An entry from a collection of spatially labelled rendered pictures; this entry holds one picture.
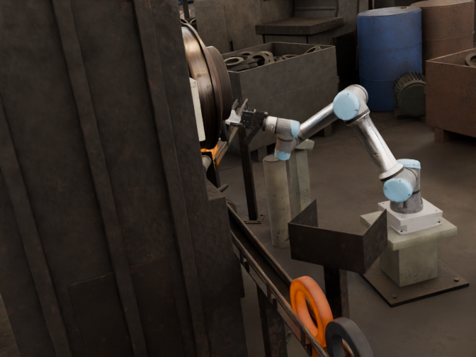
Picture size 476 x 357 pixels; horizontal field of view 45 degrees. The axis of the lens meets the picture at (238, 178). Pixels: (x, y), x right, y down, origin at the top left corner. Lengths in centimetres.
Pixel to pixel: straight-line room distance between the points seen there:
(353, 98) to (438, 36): 334
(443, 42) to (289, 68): 172
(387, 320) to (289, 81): 248
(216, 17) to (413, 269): 441
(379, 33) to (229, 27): 177
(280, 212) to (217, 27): 378
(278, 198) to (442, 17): 309
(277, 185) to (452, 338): 117
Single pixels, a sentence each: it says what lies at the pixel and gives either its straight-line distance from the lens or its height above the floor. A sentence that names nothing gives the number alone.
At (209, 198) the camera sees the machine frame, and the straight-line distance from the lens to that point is 180.
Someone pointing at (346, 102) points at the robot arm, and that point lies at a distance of 249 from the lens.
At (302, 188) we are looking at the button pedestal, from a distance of 324.
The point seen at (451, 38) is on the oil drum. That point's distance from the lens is 578.
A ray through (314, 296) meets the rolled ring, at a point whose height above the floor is 75.
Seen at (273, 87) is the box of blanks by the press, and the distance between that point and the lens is 455.
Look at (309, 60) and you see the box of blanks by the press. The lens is 477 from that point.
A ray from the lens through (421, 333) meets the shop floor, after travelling 262.
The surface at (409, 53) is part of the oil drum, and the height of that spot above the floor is 52.
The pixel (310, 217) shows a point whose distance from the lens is 206.
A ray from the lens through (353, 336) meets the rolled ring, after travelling 137.
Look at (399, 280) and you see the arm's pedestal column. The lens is 284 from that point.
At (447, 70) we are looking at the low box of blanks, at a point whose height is 57.
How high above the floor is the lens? 157
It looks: 21 degrees down
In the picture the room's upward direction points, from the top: 8 degrees counter-clockwise
